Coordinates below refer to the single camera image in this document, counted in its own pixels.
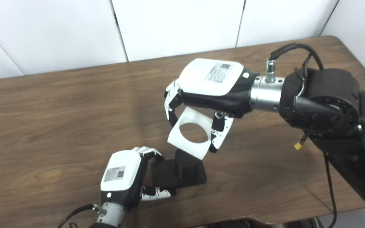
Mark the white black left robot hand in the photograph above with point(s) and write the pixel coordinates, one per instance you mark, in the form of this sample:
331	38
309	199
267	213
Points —
122	171

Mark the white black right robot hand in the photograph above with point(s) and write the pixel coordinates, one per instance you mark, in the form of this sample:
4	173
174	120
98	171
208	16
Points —
211	79

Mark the black peg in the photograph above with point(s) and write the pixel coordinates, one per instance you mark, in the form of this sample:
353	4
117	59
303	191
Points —
185	171

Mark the white square piece with hole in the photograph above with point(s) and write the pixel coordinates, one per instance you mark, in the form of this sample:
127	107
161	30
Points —
188	148

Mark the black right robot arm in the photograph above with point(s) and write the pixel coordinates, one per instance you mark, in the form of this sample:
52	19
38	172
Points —
328	104

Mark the small yellow connector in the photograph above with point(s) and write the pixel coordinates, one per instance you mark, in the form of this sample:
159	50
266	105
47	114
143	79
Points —
298	146

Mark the dark robot body base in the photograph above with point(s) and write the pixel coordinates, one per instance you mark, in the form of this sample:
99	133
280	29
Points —
265	223

